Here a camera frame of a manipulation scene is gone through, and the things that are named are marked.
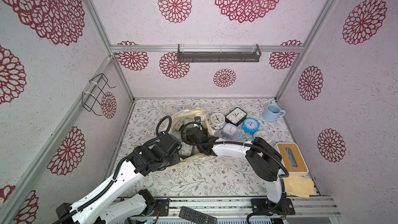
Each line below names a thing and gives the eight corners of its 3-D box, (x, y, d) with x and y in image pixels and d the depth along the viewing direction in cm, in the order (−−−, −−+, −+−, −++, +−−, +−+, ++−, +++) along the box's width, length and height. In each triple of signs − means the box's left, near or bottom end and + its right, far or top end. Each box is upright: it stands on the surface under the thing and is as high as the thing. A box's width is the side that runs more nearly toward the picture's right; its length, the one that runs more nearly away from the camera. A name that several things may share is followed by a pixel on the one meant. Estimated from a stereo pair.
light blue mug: (269, 124, 108) (273, 117, 102) (259, 114, 114) (262, 107, 108) (281, 118, 112) (286, 111, 106) (271, 108, 117) (275, 101, 112)
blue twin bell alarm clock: (239, 128, 106) (240, 125, 103) (247, 117, 111) (248, 115, 109) (253, 136, 102) (254, 134, 99) (261, 125, 107) (262, 122, 105)
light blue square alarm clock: (223, 138, 101) (223, 135, 98) (221, 125, 107) (222, 123, 105) (238, 138, 101) (239, 135, 98) (235, 125, 107) (236, 123, 105)
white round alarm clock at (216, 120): (206, 123, 108) (206, 119, 105) (215, 114, 113) (216, 110, 110) (218, 131, 104) (218, 127, 100) (226, 121, 109) (227, 117, 106)
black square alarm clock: (234, 129, 105) (235, 126, 102) (223, 120, 110) (223, 117, 107) (247, 117, 111) (249, 114, 109) (236, 109, 116) (236, 106, 114)
